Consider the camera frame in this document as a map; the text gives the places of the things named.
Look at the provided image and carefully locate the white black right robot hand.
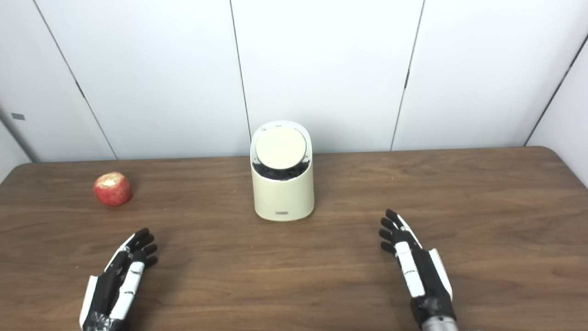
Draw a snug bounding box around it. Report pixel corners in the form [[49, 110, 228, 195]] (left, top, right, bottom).
[[379, 209, 458, 328]]

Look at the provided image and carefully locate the cream round bin lid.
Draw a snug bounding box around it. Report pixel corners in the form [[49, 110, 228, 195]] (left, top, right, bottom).
[[255, 127, 307, 170]]

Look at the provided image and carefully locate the cream-colored desktop bin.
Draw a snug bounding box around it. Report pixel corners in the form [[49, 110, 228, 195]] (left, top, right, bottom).
[[250, 120, 316, 222]]

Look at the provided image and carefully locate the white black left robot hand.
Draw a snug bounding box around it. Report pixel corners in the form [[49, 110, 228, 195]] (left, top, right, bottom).
[[79, 228, 158, 331]]

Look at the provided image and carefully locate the red apple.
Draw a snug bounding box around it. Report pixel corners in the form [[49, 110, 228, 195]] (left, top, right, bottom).
[[93, 172, 133, 206]]

